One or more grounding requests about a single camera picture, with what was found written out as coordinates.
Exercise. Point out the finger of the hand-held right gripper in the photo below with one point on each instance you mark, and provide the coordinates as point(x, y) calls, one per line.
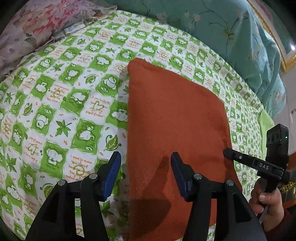
point(233, 154)

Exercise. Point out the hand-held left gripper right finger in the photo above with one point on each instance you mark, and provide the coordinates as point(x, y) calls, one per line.
point(179, 176)

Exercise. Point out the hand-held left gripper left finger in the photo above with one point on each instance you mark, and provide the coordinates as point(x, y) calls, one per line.
point(113, 176)

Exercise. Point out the orange knit sweater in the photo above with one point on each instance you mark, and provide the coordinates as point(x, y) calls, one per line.
point(173, 115)

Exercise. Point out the person's right forearm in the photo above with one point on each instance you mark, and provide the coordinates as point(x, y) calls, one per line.
point(284, 228)

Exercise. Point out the person's right hand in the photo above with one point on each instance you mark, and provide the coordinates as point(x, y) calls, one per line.
point(270, 204)

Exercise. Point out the light green cloth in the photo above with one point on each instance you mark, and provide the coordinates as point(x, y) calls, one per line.
point(264, 125)

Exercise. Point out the green printed bed sheet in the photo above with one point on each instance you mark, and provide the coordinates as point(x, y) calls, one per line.
point(57, 92)

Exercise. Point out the gold framed picture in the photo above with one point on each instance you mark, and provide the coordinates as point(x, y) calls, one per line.
point(284, 30)

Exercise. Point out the teal floral quilt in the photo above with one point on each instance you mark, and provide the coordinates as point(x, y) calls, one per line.
point(219, 34)

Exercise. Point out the purple floral pillow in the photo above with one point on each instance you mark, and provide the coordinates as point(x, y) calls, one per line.
point(34, 23)

